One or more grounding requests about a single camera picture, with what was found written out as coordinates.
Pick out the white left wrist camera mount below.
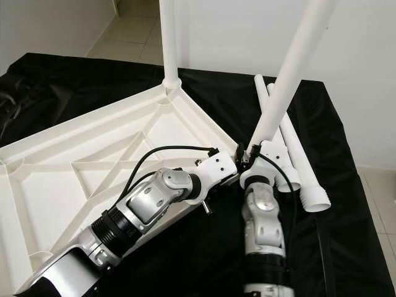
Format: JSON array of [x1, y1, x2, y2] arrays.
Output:
[[195, 150, 239, 199]]

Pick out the black tablecloth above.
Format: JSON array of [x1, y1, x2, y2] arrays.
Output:
[[0, 53, 396, 297]]

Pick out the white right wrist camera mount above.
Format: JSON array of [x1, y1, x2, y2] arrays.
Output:
[[240, 140, 285, 190]]

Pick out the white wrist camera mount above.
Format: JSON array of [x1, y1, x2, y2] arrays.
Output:
[[195, 150, 239, 199], [240, 140, 285, 190]]

